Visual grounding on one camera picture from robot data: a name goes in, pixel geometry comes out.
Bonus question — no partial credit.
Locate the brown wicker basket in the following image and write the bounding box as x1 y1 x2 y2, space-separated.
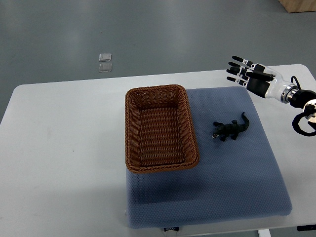
125 84 199 173

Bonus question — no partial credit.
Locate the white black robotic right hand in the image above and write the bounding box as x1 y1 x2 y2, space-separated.
227 56 300 104

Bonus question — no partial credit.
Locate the wooden box corner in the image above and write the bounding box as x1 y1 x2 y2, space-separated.
279 0 316 13

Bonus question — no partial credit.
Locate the upper metal floor plate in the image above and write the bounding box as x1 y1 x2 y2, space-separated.
99 53 112 62

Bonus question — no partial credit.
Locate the black table control panel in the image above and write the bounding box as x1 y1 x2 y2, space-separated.
297 224 316 232

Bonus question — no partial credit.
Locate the blue-grey foam cushion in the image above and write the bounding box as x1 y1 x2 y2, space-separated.
126 86 292 229

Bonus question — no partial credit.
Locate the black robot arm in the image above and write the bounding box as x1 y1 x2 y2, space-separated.
287 89 316 123

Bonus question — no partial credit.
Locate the white table leg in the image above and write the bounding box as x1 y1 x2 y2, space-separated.
257 229 271 237

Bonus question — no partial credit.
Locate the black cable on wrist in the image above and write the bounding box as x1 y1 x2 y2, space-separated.
290 75 316 137

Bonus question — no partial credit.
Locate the dark toy crocodile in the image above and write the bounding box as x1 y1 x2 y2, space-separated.
212 112 250 142

